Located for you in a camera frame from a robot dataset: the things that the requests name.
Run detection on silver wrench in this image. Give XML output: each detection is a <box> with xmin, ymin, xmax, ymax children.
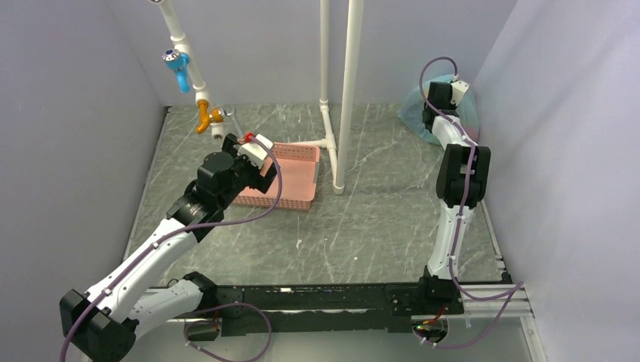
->
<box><xmin>224</xmin><ymin>107</ymin><xmax>245</xmax><ymax>143</ymax></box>

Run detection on pink plastic basket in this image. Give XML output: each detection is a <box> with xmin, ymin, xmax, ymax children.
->
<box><xmin>233</xmin><ymin>143</ymin><xmax>320</xmax><ymax>211</ymax></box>

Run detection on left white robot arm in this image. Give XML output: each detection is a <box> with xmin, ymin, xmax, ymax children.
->
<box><xmin>59</xmin><ymin>133</ymin><xmax>284</xmax><ymax>361</ymax></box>

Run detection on white pvc pipe frame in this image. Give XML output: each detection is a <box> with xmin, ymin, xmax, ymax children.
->
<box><xmin>149</xmin><ymin>0</ymin><xmax>365</xmax><ymax>195</ymax></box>

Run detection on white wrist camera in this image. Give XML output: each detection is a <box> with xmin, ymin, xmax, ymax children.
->
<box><xmin>450</xmin><ymin>77</ymin><xmax>470</xmax><ymax>107</ymax></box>
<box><xmin>238</xmin><ymin>132</ymin><xmax>274</xmax><ymax>169</ymax></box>

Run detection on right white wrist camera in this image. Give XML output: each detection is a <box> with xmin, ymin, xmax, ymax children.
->
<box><xmin>450</xmin><ymin>77</ymin><xmax>470</xmax><ymax>107</ymax></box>

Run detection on orange plastic faucet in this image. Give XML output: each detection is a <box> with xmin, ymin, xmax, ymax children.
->
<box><xmin>195</xmin><ymin>100</ymin><xmax>224</xmax><ymax>134</ymax></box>

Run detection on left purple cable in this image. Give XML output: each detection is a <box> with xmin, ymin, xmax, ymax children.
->
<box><xmin>59</xmin><ymin>137</ymin><xmax>284</xmax><ymax>362</ymax></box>

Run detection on purple cable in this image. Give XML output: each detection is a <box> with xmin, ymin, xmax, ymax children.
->
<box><xmin>59</xmin><ymin>137</ymin><xmax>284</xmax><ymax>362</ymax></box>
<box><xmin>412</xmin><ymin>56</ymin><xmax>525</xmax><ymax>350</ymax></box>

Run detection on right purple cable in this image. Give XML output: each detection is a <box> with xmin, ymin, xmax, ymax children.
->
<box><xmin>412</xmin><ymin>56</ymin><xmax>525</xmax><ymax>350</ymax></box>

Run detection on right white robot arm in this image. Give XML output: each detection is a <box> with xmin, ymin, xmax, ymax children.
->
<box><xmin>415</xmin><ymin>81</ymin><xmax>491</xmax><ymax>313</ymax></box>

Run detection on blue plastic faucet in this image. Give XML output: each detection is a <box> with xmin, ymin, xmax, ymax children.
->
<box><xmin>162</xmin><ymin>48</ymin><xmax>190</xmax><ymax>94</ymax></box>

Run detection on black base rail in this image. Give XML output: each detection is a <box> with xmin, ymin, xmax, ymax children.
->
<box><xmin>167</xmin><ymin>279</ymin><xmax>513</xmax><ymax>336</ymax></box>

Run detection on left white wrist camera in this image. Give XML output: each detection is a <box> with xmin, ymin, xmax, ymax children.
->
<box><xmin>238</xmin><ymin>132</ymin><xmax>274</xmax><ymax>169</ymax></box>

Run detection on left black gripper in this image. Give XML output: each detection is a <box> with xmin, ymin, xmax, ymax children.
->
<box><xmin>218</xmin><ymin>134</ymin><xmax>279</xmax><ymax>209</ymax></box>

